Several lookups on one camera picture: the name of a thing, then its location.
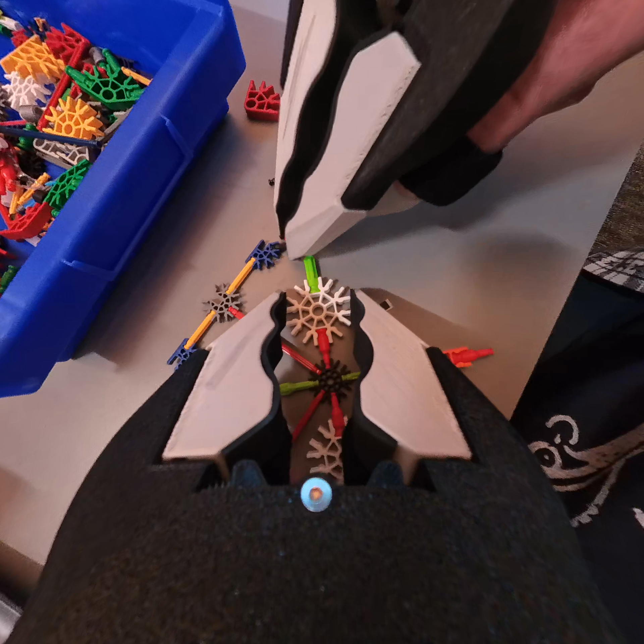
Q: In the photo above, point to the person's right hand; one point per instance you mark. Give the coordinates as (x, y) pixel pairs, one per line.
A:
(568, 60)

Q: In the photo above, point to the colourful toy rod wheel assembly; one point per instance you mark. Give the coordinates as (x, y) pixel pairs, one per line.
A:
(332, 380)

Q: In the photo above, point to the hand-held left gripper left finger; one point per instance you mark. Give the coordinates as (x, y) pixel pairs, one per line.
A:
(226, 397)

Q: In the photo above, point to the blue toy connector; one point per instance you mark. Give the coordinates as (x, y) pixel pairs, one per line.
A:
(265, 254)

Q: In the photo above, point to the green toy rod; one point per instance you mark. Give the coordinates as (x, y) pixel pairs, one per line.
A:
(312, 274)

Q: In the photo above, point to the plaid flannel shirt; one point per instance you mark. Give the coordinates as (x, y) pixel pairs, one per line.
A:
(619, 269)

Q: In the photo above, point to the long red toy rod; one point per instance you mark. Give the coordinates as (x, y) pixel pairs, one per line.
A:
(302, 358)

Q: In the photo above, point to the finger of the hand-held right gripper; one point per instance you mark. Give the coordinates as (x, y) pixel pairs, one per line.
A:
(377, 90)
(307, 75)

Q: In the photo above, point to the short yellow toy rod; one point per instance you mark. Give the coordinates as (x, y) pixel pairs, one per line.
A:
(240, 276)

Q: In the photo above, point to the red toy connector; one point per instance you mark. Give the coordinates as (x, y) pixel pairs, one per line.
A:
(262, 100)

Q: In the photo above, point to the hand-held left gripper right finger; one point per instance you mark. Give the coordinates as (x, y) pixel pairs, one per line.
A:
(412, 397)

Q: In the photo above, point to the pile of toy construction pieces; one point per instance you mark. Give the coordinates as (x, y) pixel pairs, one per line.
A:
(75, 100)

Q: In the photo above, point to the blue plastic bin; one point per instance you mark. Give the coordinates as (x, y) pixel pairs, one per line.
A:
(151, 176)

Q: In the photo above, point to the black printed shirt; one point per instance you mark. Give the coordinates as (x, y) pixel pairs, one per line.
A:
(578, 377)

